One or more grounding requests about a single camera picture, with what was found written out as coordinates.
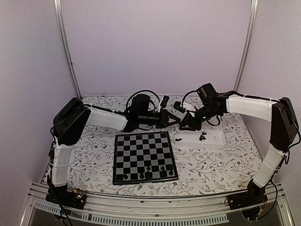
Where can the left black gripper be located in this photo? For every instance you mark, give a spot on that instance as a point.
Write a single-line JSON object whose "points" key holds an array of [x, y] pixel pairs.
{"points": [[165, 115]]}

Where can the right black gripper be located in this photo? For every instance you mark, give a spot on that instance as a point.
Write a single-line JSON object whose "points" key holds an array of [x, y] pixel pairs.
{"points": [[188, 120]]}

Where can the white plastic tray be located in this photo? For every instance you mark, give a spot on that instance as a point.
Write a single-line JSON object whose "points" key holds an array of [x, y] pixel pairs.
{"points": [[202, 136]]}

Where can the black white chessboard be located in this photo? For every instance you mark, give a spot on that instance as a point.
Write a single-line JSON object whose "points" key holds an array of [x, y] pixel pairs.
{"points": [[134, 152]]}

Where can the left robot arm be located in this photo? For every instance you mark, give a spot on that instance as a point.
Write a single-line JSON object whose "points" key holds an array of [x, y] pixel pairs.
{"points": [[69, 123]]}

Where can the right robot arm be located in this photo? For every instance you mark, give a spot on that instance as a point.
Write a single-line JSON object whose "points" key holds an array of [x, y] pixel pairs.
{"points": [[277, 112]]}

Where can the floral patterned table mat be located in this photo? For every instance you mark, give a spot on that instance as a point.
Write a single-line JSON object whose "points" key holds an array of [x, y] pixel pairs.
{"points": [[200, 170]]}

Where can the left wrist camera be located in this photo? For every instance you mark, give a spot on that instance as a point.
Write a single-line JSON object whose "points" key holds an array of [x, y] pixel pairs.
{"points": [[163, 102]]}

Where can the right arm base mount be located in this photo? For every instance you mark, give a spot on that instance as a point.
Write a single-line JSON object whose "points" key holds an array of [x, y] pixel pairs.
{"points": [[254, 200]]}

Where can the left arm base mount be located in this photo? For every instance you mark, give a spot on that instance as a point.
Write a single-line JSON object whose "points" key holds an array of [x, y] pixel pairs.
{"points": [[60, 195]]}

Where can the right aluminium frame post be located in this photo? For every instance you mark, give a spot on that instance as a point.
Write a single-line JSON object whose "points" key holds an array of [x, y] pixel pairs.
{"points": [[248, 40]]}

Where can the aluminium frame post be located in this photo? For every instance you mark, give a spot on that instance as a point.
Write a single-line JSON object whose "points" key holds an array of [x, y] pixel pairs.
{"points": [[248, 40], [63, 35]]}

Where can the left aluminium frame post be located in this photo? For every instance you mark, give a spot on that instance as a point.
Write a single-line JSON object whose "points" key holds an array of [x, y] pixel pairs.
{"points": [[63, 35]]}

